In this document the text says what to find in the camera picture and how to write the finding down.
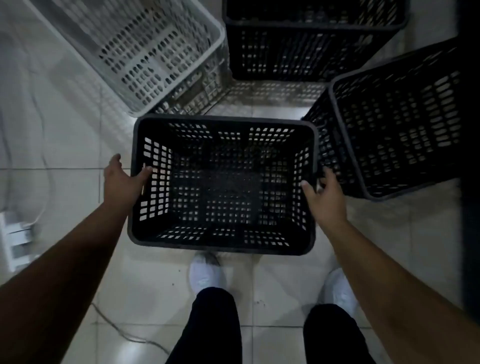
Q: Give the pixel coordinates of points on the person's left hand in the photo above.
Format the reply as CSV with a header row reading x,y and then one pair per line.
x,y
119,187

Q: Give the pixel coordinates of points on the white perforated plastic crate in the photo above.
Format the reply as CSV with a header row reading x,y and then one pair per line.
x,y
150,48

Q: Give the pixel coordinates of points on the person's right hand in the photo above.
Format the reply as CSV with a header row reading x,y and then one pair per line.
x,y
330,204

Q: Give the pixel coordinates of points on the person's right trouser leg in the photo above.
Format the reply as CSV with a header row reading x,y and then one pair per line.
x,y
333,337

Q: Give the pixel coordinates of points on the person's left trouser leg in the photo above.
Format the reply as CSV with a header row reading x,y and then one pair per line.
x,y
210,330

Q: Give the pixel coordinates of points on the black perforated plastic crate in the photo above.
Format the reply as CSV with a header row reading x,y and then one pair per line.
x,y
307,48
225,187
397,123

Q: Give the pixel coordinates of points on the person's right thumb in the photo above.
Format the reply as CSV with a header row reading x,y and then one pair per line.
x,y
309,189

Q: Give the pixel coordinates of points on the person's left forearm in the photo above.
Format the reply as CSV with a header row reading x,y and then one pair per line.
x,y
56,285

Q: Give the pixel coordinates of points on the white power strip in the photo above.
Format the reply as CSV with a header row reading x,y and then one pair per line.
x,y
17,243

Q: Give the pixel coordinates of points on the person's right forearm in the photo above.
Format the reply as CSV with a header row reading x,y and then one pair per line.
x,y
393,300

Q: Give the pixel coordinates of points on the person's white shoe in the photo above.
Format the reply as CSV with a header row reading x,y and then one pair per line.
x,y
206,273
340,290

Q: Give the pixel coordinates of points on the person's right white shoe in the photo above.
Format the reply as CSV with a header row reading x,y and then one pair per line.
x,y
340,290

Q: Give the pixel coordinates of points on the person's left thumb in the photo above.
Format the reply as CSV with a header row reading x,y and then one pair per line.
x,y
143,174

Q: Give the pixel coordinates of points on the person's trouser leg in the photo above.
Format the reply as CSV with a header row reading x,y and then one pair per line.
x,y
210,330
333,337

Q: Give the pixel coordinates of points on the person's left white shoe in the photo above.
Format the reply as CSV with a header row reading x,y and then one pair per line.
x,y
206,273

